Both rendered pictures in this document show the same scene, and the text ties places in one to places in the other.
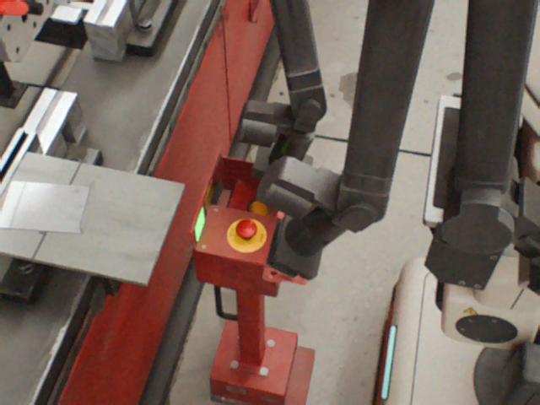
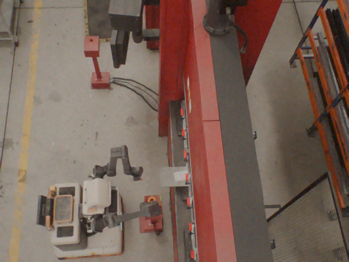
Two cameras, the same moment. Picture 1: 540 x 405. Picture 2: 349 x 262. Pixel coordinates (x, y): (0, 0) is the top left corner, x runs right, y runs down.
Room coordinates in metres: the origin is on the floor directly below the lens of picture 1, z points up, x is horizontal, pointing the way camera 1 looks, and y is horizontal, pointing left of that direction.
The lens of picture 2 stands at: (1.60, -0.20, 4.22)
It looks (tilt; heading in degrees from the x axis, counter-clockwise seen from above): 65 degrees down; 157
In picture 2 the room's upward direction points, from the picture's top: 7 degrees clockwise
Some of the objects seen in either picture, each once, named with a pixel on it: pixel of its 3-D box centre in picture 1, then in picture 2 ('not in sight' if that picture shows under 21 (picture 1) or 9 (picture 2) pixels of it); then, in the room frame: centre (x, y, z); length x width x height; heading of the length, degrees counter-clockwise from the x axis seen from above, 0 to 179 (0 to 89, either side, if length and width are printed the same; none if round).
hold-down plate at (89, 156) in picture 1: (54, 219); (184, 184); (0.68, 0.35, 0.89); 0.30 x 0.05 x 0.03; 166
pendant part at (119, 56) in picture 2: not in sight; (121, 37); (-0.67, 0.14, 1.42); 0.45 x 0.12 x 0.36; 158
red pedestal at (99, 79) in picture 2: not in sight; (96, 63); (-1.18, -0.12, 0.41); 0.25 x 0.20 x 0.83; 76
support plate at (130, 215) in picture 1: (83, 215); (174, 176); (0.62, 0.28, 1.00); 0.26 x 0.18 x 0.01; 76
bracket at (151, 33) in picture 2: not in sight; (155, 47); (-0.67, 0.47, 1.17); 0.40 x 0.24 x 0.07; 166
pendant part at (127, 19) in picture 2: not in sight; (130, 26); (-0.69, 0.24, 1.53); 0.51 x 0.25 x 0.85; 158
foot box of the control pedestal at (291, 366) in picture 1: (264, 366); (150, 222); (0.76, 0.01, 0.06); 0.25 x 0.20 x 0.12; 77
